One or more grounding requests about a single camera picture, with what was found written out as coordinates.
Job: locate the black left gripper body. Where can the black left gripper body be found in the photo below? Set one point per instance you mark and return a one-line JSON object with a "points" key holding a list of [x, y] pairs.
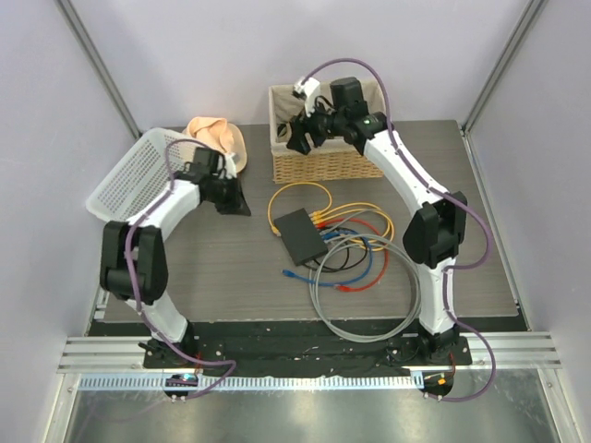
{"points": [[224, 188]]}

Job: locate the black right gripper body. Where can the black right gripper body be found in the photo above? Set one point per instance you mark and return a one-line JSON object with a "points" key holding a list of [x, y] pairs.
{"points": [[319, 125]]}

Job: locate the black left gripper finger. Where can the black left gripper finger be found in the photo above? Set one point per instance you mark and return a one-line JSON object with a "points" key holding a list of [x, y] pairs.
{"points": [[227, 208], [242, 207]]}

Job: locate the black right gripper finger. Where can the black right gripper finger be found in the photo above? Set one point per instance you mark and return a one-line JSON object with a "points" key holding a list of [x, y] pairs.
{"points": [[296, 140], [306, 144]]}

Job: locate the woven wicker basket with liner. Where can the woven wicker basket with liner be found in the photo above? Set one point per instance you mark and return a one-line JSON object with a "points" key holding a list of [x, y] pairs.
{"points": [[334, 160]]}

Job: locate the black network switch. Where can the black network switch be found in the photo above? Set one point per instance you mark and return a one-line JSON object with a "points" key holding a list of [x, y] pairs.
{"points": [[300, 237]]}

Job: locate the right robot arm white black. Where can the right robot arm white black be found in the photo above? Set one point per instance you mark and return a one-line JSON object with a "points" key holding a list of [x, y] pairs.
{"points": [[436, 230]]}

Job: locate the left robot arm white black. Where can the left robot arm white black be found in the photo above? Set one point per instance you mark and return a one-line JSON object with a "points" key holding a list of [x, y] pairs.
{"points": [[133, 263]]}

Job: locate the peach bucket hat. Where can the peach bucket hat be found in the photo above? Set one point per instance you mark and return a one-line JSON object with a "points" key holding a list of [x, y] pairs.
{"points": [[219, 134]]}

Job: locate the white perforated plastic basket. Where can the white perforated plastic basket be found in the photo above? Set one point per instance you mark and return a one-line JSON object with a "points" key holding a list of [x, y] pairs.
{"points": [[141, 176]]}

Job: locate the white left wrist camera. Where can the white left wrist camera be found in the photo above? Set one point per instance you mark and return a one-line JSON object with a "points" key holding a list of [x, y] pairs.
{"points": [[228, 167]]}

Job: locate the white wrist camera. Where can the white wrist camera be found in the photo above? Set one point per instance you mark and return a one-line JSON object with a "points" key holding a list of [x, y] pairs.
{"points": [[307, 90], [228, 167]]}

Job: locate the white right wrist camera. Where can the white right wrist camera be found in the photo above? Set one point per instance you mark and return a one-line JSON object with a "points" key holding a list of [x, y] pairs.
{"points": [[307, 90]]}

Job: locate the black mounting base plate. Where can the black mounting base plate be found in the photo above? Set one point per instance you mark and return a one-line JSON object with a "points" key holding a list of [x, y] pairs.
{"points": [[316, 356]]}

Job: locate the aluminium frame rail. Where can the aluminium frame rail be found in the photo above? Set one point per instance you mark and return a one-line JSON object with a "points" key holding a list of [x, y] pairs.
{"points": [[124, 363]]}

